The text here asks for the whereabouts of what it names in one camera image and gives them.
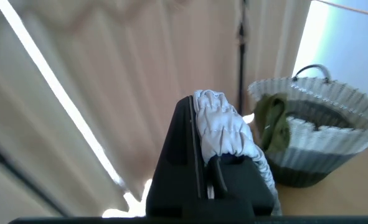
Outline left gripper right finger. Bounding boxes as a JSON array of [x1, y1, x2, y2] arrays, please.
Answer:
[[206, 154, 275, 218]]

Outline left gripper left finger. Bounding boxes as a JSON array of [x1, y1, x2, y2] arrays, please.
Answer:
[[145, 95, 209, 218]]

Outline pale grey shorts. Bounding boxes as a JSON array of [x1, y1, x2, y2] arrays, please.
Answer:
[[192, 88, 283, 217]]

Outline white laundry basket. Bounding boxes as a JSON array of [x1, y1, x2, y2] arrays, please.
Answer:
[[247, 63, 368, 189]]

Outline black clothes rack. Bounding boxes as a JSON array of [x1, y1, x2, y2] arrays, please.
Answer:
[[0, 0, 249, 218]]

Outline green garment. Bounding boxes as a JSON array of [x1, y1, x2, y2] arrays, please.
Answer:
[[253, 91, 293, 154]]

